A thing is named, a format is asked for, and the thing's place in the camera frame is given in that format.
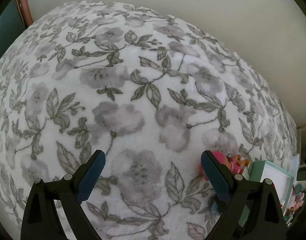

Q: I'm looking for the dark teal cabinet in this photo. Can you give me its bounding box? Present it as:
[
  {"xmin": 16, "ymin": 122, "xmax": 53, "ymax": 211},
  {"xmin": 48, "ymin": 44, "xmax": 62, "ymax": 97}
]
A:
[{"xmin": 0, "ymin": 0, "xmax": 25, "ymax": 59}]

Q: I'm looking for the pink board by wall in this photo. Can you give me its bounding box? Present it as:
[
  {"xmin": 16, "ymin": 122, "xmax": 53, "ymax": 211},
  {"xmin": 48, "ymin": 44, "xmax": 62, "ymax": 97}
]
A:
[{"xmin": 15, "ymin": 0, "xmax": 34, "ymax": 28}]

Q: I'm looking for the teal rimmed white tray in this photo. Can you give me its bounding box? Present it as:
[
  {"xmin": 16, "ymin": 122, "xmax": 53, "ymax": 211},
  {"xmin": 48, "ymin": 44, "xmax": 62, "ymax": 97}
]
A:
[{"xmin": 242, "ymin": 160, "xmax": 294, "ymax": 215}]

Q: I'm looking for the white router box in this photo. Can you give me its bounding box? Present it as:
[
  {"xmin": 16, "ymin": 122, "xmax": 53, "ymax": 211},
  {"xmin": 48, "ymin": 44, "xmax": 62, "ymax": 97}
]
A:
[{"xmin": 290, "ymin": 154, "xmax": 300, "ymax": 178}]

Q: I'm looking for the colourful clutter pile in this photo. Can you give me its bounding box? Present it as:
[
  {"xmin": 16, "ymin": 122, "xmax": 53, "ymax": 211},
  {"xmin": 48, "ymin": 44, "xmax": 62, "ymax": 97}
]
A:
[{"xmin": 284, "ymin": 184, "xmax": 304, "ymax": 226}]

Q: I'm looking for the black box on floor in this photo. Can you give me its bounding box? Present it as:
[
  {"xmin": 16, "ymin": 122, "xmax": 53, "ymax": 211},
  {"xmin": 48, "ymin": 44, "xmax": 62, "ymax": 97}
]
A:
[{"xmin": 296, "ymin": 166, "xmax": 306, "ymax": 181}]

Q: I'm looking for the floral grey white blanket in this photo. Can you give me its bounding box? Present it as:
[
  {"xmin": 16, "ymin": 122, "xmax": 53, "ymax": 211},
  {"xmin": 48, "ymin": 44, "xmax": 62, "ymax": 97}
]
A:
[{"xmin": 0, "ymin": 1, "xmax": 296, "ymax": 239}]

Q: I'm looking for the pink brown puppy figure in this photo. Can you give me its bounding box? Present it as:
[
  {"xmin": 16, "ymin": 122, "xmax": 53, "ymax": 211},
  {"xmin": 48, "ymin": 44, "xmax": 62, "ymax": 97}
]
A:
[{"xmin": 203, "ymin": 151, "xmax": 251, "ymax": 175}]

